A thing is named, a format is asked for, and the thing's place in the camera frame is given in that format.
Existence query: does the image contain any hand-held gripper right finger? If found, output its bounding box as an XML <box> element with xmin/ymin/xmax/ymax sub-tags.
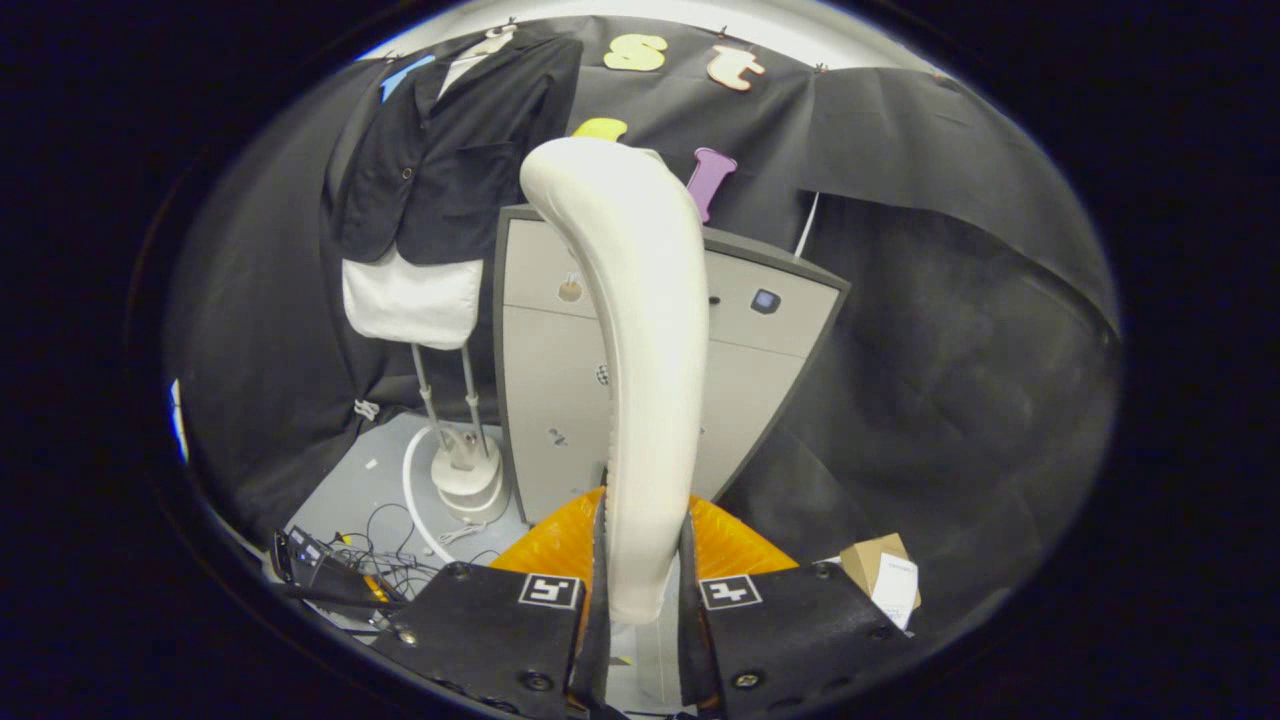
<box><xmin>678</xmin><ymin>497</ymin><xmax>916</xmax><ymax>716</ymax></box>

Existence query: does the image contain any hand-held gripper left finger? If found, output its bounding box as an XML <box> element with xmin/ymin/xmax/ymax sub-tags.
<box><xmin>372</xmin><ymin>487</ymin><xmax>611</xmax><ymax>716</ymax></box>

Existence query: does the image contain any white garment steamer base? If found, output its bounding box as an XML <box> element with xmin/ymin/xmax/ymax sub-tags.
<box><xmin>408</xmin><ymin>340</ymin><xmax>513</xmax><ymax>526</ymax></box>

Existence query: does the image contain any white garment steamer head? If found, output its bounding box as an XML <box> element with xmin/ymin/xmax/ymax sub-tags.
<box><xmin>518</xmin><ymin>137</ymin><xmax>711</xmax><ymax>626</ymax></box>

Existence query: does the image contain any white shirt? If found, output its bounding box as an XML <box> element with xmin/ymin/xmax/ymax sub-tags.
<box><xmin>340</xmin><ymin>40</ymin><xmax>491</xmax><ymax>351</ymax></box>

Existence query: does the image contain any black suit jacket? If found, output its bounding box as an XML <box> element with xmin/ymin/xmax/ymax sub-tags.
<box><xmin>322</xmin><ymin>30</ymin><xmax>584</xmax><ymax>266</ymax></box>

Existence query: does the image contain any cardboard box with white label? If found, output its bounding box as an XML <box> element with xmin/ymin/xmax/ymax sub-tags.
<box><xmin>840</xmin><ymin>533</ymin><xmax>921</xmax><ymax>631</ymax></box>

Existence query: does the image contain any grey cabinet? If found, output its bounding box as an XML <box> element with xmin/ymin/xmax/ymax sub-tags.
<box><xmin>492</xmin><ymin>205</ymin><xmax>851</xmax><ymax>526</ymax></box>

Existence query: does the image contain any black electronic device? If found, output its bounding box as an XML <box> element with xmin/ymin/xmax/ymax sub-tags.
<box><xmin>272</xmin><ymin>525</ymin><xmax>401</xmax><ymax>611</ymax></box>

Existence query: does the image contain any black backdrop cloth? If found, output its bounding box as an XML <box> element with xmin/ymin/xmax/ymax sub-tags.
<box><xmin>165</xmin><ymin>15</ymin><xmax>1121</xmax><ymax>641</ymax></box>

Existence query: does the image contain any tangle of black cables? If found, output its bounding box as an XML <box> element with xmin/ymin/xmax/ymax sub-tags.
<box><xmin>335</xmin><ymin>500</ymin><xmax>501</xmax><ymax>601</ymax></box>

